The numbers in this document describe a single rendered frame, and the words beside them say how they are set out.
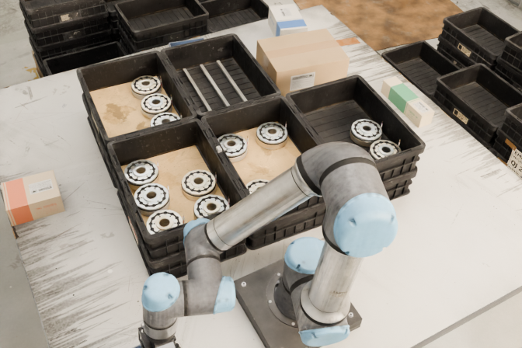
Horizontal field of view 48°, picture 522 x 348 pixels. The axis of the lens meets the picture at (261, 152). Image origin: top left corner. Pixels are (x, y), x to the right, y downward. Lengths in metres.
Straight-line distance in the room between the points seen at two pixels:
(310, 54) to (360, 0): 2.17
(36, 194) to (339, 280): 1.05
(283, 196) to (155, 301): 0.33
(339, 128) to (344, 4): 2.42
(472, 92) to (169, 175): 1.76
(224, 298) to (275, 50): 1.26
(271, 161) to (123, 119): 0.53
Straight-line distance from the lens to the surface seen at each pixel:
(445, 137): 2.29
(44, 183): 1.97
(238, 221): 1.26
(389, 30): 4.14
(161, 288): 1.24
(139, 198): 1.75
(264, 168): 1.85
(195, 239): 1.33
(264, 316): 1.64
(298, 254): 1.47
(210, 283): 1.27
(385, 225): 1.08
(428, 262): 1.88
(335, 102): 2.11
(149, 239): 1.56
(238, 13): 3.44
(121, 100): 2.12
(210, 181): 1.77
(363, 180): 1.09
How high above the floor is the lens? 2.16
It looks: 44 degrees down
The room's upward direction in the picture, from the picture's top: 3 degrees clockwise
